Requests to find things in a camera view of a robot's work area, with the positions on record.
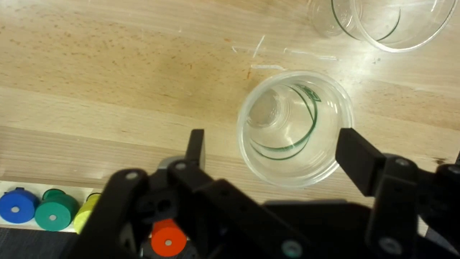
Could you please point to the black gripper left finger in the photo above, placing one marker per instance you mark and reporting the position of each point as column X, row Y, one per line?
column 202, row 211

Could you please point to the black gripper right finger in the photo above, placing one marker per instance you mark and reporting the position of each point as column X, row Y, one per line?
column 393, row 202

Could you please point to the red toy cylinder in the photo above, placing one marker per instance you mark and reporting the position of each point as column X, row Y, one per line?
column 167, row 240

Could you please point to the yellow toy cylinder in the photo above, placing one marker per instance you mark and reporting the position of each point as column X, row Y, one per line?
column 87, row 214

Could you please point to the green toy cylinder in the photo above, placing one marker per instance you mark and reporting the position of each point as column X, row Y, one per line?
column 55, row 217

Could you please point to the white toy cylinder tray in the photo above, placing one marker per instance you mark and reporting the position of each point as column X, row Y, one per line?
column 33, row 185

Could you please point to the blue toy cylinder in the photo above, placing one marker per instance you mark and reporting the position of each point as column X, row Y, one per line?
column 16, row 210

